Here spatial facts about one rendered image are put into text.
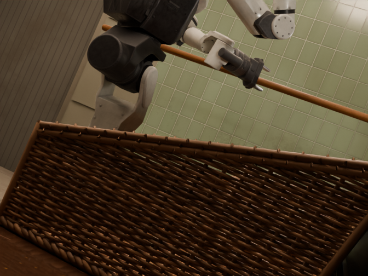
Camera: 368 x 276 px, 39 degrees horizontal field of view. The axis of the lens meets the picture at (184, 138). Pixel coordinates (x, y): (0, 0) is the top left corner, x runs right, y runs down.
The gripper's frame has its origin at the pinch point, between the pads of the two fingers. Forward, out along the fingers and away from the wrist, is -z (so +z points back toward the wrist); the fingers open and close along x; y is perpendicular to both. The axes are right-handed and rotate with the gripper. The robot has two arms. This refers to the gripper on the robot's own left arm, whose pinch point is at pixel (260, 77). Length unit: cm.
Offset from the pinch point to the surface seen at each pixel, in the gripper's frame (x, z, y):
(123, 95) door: 3, -108, -295
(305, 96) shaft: -0.6, -16.4, 10.8
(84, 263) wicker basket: 61, 100, 95
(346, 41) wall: -69, -115, -66
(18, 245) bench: 62, 107, 91
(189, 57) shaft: 0.0, 13.2, -31.9
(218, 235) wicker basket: 50, 92, 107
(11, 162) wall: 108, -60, -365
